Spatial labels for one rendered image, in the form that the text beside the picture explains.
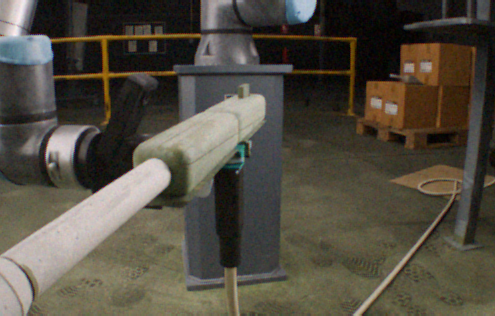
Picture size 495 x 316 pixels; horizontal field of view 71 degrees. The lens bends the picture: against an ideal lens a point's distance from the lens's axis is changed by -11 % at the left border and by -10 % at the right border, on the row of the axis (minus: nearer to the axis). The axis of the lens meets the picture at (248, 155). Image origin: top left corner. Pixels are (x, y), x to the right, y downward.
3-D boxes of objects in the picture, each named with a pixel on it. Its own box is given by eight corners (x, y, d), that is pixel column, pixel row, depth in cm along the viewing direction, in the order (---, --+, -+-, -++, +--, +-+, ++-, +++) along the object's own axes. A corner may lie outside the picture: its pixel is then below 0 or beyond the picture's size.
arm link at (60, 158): (81, 119, 54) (38, 133, 45) (109, 120, 53) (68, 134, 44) (88, 177, 57) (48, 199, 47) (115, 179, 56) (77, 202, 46)
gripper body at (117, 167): (187, 189, 53) (111, 184, 55) (183, 128, 51) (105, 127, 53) (165, 211, 46) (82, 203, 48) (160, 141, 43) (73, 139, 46)
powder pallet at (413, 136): (442, 127, 404) (443, 115, 401) (502, 141, 331) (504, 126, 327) (356, 132, 366) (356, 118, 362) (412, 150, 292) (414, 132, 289)
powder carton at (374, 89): (394, 117, 370) (396, 81, 362) (415, 121, 344) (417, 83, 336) (364, 119, 357) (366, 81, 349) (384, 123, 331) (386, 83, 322)
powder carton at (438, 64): (447, 84, 341) (449, 46, 333) (468, 86, 314) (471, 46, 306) (416, 83, 333) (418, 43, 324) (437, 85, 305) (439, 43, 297)
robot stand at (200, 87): (181, 245, 137) (173, 65, 122) (262, 238, 143) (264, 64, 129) (186, 291, 108) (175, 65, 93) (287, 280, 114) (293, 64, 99)
